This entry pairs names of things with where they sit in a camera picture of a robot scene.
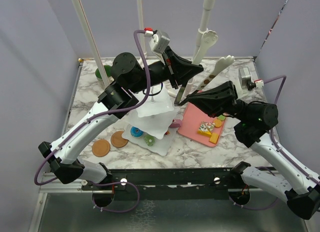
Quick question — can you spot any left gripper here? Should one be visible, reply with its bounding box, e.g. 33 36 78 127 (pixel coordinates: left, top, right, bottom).
129 46 205 94

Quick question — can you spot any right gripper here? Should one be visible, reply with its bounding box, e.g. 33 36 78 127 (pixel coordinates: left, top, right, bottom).
187 80 249 122

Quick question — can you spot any pink serving tray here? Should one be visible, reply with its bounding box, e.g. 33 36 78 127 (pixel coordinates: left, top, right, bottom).
177 103 227 147

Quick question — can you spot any pink cake slice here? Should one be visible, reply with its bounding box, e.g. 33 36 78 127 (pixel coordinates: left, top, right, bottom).
170 119 182 128

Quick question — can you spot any white tiered serving stand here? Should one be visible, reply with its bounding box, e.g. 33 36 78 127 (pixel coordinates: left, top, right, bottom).
122 84 183 156

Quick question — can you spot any blue frosted donut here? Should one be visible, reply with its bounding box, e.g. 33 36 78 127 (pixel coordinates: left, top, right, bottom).
130 127 144 138

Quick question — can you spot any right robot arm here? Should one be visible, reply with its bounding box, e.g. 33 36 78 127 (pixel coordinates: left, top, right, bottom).
185 81 320 220

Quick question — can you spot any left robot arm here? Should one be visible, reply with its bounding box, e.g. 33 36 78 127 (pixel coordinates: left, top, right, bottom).
38 46 203 190

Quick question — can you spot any green round pastry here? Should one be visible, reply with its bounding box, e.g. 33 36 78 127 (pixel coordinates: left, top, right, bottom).
217 115 226 121

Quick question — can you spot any yellow round biscuit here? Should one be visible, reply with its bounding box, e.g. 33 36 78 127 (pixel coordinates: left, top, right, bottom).
213 119 223 128

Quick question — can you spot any sprinkled cake slice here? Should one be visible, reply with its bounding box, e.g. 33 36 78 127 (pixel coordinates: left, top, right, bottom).
197 122 215 137

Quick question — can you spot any green ceramic mug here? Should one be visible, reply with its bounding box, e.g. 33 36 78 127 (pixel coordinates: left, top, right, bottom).
94 65 113 86

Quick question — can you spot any wooden coaster near stand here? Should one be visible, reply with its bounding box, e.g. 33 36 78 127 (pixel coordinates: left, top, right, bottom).
110 131 128 148

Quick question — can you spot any wooden coaster near edge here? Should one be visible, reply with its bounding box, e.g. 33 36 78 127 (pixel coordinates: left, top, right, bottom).
91 139 111 157

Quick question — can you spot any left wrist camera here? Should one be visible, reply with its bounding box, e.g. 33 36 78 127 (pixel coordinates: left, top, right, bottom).
144 27 170 55

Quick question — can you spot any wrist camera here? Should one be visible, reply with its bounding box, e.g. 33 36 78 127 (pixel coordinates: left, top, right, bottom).
144 27 170 55
238 67 264 91

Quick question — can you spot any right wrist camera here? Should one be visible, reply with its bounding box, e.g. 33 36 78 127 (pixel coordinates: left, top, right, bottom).
238 67 264 91

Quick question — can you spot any white pvc frame right pole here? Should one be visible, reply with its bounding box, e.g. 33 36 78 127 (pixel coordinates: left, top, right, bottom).
191 0 218 65

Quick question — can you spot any white pvc frame pole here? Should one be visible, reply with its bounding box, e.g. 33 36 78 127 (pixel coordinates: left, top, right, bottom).
71 0 110 87
191 0 218 65
136 0 147 57

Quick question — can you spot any white pvc frame middle pole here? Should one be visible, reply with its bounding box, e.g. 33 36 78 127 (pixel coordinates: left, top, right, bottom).
136 0 147 57

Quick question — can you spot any white pvc frame left pole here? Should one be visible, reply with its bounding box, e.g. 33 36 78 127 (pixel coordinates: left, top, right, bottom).
71 0 110 87

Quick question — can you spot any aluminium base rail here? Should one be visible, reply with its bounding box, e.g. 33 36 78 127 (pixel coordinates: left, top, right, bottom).
39 170 292 193

